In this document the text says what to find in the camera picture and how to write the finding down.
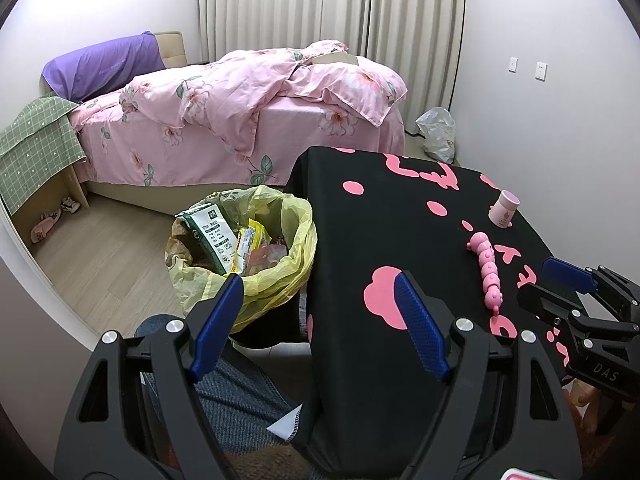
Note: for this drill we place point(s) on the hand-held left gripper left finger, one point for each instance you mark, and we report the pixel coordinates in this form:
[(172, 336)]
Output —
[(217, 332)]

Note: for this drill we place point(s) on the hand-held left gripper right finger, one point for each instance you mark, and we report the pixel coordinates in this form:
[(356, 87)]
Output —
[(420, 327)]

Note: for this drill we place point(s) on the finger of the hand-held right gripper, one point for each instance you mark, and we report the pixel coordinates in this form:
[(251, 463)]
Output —
[(542, 302), (565, 272)]

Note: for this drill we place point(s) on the black trash bin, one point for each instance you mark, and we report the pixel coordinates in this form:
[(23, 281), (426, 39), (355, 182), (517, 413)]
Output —
[(272, 332)]

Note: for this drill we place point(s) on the pink cup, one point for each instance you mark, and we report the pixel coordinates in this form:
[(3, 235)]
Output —
[(504, 210)]

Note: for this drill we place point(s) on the yellow white snack packet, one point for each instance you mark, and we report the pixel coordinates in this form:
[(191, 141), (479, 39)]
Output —
[(250, 247)]

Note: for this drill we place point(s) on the green snack packet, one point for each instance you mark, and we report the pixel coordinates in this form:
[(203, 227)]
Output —
[(210, 240)]

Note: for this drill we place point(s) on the red snack packet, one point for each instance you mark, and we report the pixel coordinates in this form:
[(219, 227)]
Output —
[(272, 256)]

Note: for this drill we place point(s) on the yellow plastic bin bag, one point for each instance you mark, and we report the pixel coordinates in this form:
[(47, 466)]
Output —
[(295, 240)]

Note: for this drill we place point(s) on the person's right hand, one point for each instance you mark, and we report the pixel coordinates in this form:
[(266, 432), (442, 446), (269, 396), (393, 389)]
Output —
[(582, 402)]

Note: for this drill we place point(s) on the person's jeans leg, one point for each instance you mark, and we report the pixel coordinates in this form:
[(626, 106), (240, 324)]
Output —
[(240, 395)]

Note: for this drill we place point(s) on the pink caterpillar toy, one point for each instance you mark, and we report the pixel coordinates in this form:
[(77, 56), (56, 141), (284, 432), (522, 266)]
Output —
[(487, 265)]

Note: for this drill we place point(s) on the black pink-patterned tablecloth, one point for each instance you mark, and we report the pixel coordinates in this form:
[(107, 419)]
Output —
[(400, 230)]

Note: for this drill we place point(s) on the brown fuzzy cloth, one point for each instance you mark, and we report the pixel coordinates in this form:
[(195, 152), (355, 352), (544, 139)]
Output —
[(270, 465)]

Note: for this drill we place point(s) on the clear plastic bag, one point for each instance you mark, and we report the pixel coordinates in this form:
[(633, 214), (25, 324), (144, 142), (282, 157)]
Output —
[(437, 132)]

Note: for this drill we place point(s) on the wooden nightstand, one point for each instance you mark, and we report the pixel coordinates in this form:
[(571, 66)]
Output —
[(76, 185)]

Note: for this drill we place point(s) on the bed with pink sheet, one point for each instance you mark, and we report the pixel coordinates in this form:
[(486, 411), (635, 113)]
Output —
[(300, 130)]

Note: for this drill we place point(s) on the pink floral duvet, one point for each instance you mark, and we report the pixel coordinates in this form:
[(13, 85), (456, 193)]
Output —
[(225, 85)]

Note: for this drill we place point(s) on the pink floral pillow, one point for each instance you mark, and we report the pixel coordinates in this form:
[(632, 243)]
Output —
[(350, 85)]

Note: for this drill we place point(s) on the green checked cloth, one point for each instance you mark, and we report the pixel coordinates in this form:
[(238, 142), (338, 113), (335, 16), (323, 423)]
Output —
[(40, 145)]

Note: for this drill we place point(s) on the cardboard piece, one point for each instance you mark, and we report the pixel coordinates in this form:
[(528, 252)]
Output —
[(335, 58)]

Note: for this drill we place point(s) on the beige headboard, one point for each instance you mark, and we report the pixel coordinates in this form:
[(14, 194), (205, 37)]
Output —
[(172, 50)]

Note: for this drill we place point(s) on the purple pillow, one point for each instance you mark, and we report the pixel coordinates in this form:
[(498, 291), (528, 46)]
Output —
[(100, 65)]

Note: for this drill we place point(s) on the cream fluted wardrobe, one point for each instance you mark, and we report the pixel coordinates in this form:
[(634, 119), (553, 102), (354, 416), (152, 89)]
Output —
[(280, 5)]

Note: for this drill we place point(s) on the white wall socket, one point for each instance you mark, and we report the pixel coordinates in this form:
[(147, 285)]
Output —
[(539, 70)]

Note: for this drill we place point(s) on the white wall switch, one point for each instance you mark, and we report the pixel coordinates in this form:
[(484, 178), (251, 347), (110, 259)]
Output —
[(513, 63)]

